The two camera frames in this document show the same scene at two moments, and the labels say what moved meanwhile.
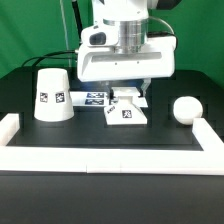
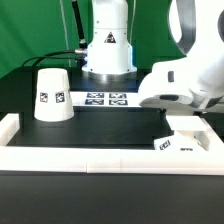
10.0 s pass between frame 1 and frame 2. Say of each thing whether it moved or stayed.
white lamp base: moved
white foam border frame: stayed
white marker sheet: stayed
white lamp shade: stayed
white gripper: moved
